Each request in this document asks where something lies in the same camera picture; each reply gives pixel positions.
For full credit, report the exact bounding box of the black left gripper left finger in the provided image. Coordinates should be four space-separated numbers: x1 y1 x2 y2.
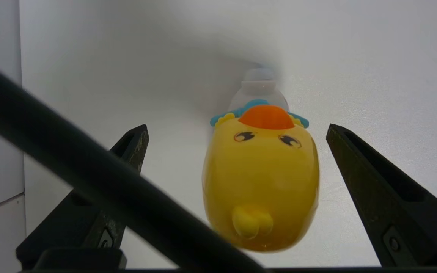
16 124 149 270

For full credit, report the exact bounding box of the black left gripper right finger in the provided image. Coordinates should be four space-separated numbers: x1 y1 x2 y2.
326 124 437 268

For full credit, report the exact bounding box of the yellow duck toy car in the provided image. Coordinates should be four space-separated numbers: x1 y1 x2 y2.
202 67 320 253

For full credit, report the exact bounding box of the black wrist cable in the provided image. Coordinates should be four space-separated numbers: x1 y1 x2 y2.
0 55 268 273

